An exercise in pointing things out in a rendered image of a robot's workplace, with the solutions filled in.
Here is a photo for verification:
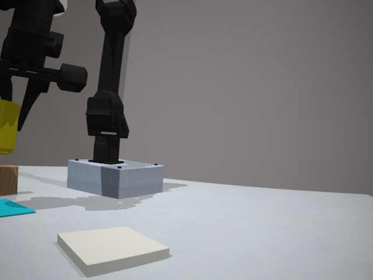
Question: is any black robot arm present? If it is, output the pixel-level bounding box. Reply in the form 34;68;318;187
0;0;137;165

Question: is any cream flat square slab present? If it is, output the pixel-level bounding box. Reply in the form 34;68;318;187
57;226;170;278

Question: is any wooden plank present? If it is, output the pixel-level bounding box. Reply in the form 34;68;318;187
0;165;19;195

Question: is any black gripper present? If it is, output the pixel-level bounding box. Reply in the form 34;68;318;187
0;16;88;131

